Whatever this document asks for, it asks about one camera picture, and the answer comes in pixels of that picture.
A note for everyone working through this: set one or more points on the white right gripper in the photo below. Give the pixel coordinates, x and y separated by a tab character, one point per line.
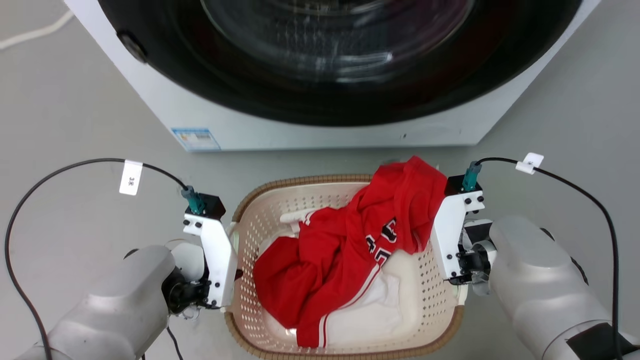
447	235

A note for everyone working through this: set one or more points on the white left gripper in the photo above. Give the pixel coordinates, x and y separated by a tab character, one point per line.
220	260

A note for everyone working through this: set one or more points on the beige perforated plastic laundry basket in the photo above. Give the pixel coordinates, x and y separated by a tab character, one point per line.
265	210

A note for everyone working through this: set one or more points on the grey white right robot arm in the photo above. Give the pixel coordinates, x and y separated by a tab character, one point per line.
540	280

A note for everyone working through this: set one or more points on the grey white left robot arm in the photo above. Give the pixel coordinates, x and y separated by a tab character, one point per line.
115	305

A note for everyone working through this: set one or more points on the red sports jersey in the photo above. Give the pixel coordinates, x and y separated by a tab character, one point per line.
320	260

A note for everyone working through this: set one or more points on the white garment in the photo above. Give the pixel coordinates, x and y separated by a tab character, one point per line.
365	312

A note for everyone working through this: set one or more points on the blue white energy label sticker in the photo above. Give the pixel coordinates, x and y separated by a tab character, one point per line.
196	139

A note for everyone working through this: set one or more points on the white front-load washing machine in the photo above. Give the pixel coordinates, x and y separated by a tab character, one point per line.
200	110

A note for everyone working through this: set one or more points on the black round washing machine door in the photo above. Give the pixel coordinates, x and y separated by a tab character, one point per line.
320	50

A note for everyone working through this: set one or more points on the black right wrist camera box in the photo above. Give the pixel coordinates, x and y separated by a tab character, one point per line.
453	185

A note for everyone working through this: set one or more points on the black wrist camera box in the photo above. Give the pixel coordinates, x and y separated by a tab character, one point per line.
211	205
453	185

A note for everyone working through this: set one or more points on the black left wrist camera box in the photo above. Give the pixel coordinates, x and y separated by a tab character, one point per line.
211	205

